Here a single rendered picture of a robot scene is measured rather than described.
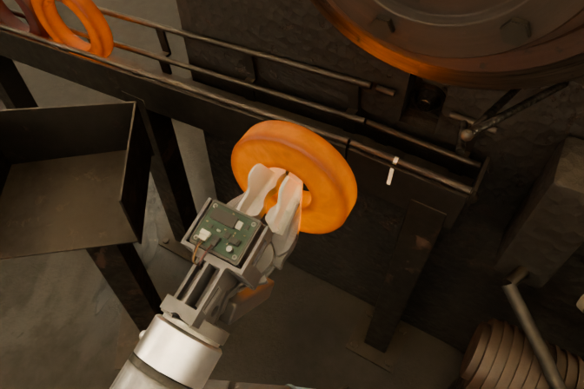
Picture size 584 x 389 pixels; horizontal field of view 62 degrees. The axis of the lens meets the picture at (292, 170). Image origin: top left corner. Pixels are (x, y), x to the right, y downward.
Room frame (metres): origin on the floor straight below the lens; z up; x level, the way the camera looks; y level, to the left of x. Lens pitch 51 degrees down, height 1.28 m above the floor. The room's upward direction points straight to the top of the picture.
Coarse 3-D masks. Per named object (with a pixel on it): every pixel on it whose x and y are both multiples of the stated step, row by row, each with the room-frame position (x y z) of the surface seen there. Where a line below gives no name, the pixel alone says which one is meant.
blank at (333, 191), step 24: (240, 144) 0.37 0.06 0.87; (264, 144) 0.35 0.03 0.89; (288, 144) 0.34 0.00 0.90; (312, 144) 0.34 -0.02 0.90; (240, 168) 0.37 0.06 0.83; (288, 168) 0.34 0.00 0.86; (312, 168) 0.32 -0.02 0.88; (336, 168) 0.32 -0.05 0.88; (312, 192) 0.32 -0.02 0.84; (336, 192) 0.31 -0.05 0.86; (312, 216) 0.32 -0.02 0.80; (336, 216) 0.30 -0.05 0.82
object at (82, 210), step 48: (0, 144) 0.57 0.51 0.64; (48, 144) 0.58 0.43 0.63; (96, 144) 0.58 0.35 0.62; (144, 144) 0.56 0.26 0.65; (0, 192) 0.50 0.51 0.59; (48, 192) 0.50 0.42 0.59; (96, 192) 0.50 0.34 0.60; (144, 192) 0.48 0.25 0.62; (0, 240) 0.41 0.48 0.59; (48, 240) 0.40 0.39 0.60; (96, 240) 0.40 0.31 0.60; (144, 288) 0.47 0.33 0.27
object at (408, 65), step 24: (312, 0) 0.55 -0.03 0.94; (336, 24) 0.53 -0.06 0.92; (384, 48) 0.49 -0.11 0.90; (408, 72) 0.48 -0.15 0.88; (432, 72) 0.46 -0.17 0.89; (456, 72) 0.45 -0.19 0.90; (480, 72) 0.44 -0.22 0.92; (504, 72) 0.43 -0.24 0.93; (528, 72) 0.41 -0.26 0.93; (552, 72) 0.40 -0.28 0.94; (576, 72) 0.39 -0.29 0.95
